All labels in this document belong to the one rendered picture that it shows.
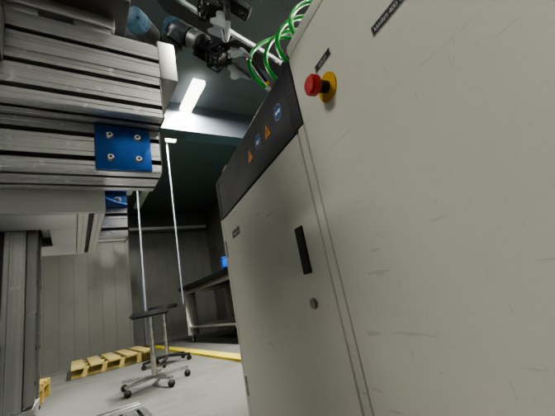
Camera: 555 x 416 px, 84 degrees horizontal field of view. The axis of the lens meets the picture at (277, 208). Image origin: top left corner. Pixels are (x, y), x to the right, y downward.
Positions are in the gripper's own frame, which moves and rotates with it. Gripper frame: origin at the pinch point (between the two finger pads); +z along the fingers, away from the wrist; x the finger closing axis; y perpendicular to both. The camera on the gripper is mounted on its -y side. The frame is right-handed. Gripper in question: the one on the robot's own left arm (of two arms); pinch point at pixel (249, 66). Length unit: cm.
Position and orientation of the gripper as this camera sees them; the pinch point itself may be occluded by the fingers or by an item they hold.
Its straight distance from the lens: 120.4
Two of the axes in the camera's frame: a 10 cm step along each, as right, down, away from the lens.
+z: 8.3, 5.3, -1.7
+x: 1.5, -5.0, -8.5
